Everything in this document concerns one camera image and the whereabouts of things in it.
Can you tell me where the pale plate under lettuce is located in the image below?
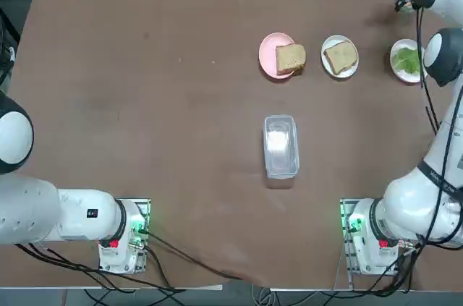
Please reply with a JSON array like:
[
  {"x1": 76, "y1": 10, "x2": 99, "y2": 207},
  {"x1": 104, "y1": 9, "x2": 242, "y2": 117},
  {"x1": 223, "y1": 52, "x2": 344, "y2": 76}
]
[{"x1": 389, "y1": 38, "x2": 430, "y2": 84}]

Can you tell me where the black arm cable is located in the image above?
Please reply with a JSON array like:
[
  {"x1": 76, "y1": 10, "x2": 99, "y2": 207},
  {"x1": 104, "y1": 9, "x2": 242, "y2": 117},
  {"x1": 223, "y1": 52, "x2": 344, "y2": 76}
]
[
  {"x1": 14, "y1": 229, "x2": 250, "y2": 291},
  {"x1": 392, "y1": 0, "x2": 463, "y2": 249}
]

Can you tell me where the pink plate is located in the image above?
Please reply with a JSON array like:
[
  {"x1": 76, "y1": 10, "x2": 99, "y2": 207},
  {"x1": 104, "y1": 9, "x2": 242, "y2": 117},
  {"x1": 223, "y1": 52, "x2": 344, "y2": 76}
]
[{"x1": 258, "y1": 32, "x2": 301, "y2": 81}]

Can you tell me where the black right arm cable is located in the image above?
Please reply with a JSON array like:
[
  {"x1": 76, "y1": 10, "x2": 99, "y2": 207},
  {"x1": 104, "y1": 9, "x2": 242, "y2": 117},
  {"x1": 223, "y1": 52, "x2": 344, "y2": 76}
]
[{"x1": 392, "y1": 0, "x2": 463, "y2": 249}]

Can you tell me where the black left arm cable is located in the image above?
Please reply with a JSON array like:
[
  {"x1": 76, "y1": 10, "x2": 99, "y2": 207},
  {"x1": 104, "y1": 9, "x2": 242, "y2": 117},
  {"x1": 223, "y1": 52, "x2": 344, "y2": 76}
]
[{"x1": 14, "y1": 229, "x2": 250, "y2": 291}]

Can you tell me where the brown bread slice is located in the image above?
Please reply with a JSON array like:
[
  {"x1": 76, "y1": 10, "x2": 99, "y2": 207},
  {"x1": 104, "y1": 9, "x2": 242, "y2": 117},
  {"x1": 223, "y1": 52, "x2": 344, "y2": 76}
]
[
  {"x1": 323, "y1": 41, "x2": 358, "y2": 75},
  {"x1": 275, "y1": 43, "x2": 307, "y2": 77}
]

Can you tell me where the green lettuce leaf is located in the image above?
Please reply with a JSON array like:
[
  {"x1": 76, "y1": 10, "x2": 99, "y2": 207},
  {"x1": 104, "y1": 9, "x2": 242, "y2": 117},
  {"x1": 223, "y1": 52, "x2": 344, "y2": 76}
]
[{"x1": 393, "y1": 47, "x2": 423, "y2": 75}]

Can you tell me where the white plate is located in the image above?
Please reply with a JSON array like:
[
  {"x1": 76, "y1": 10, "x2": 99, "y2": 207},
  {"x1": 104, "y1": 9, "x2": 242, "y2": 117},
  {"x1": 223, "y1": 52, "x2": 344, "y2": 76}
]
[{"x1": 320, "y1": 34, "x2": 360, "y2": 79}]

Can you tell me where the clear plastic container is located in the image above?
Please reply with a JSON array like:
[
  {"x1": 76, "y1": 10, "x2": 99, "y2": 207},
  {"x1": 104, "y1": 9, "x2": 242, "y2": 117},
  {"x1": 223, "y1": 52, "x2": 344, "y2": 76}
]
[{"x1": 263, "y1": 114, "x2": 300, "y2": 179}]

